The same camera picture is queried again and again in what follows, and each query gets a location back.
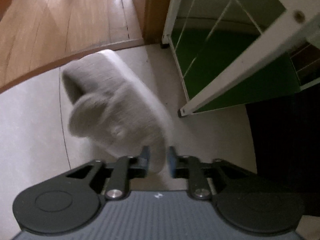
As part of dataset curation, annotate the grey fluffy slipper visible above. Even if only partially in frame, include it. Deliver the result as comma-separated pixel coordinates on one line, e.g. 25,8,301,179
62,49,172,173

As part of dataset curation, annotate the white green shoe rack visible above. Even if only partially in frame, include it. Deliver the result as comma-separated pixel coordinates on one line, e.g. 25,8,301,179
162,0,319,117

